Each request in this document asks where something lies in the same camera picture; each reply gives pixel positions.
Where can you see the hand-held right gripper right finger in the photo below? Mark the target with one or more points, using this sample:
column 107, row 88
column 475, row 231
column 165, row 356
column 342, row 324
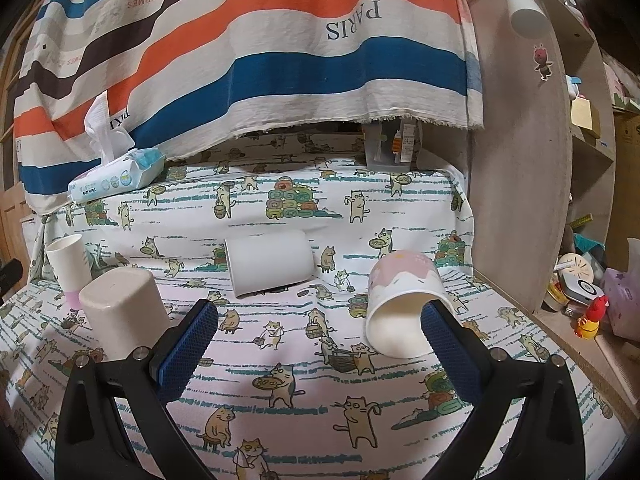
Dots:
column 457, row 355

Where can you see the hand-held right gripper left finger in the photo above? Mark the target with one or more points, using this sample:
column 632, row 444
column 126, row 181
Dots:
column 186, row 355

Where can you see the pink patterned paper cup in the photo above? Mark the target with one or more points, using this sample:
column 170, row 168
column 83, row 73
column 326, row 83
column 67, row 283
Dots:
column 400, row 305

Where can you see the beige plastic cup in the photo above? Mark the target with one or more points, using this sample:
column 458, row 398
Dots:
column 122, row 310

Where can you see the plain white paper cup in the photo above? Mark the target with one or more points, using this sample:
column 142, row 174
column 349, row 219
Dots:
column 268, row 262

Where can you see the white cup with pink base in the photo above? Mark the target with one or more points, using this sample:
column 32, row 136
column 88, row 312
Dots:
column 67, row 267

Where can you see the cat print tablecloth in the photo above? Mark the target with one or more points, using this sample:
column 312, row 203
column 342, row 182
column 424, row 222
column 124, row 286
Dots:
column 300, row 310

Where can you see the red and yellow toy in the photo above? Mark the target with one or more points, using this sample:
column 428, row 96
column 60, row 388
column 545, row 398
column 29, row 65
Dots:
column 590, row 317

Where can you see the round white device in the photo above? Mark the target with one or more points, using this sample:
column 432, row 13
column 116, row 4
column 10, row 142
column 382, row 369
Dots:
column 575, row 272

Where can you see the pink tissue box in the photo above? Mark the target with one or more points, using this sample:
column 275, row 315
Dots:
column 622, row 305

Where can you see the baby wipes pack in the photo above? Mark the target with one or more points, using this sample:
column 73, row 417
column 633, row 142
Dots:
column 112, row 170

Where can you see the wooden shelf unit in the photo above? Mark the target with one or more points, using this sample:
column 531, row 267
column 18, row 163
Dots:
column 545, row 160

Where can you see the clear plastic container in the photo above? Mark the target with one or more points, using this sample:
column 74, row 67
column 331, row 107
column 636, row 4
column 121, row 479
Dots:
column 392, row 147

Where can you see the cartoon sticker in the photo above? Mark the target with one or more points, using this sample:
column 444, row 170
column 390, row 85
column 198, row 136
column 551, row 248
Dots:
column 542, row 62

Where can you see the striped cloth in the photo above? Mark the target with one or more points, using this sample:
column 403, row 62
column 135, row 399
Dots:
column 240, row 55

